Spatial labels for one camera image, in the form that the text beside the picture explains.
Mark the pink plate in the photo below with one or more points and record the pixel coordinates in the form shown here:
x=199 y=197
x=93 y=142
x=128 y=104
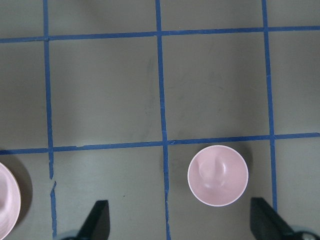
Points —
x=10 y=201

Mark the pink bowl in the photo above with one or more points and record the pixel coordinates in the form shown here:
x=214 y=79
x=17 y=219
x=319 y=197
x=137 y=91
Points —
x=217 y=175

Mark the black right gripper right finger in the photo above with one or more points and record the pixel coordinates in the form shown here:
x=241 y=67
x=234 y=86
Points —
x=266 y=224

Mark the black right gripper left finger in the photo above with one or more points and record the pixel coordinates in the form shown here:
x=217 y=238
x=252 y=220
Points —
x=97 y=224

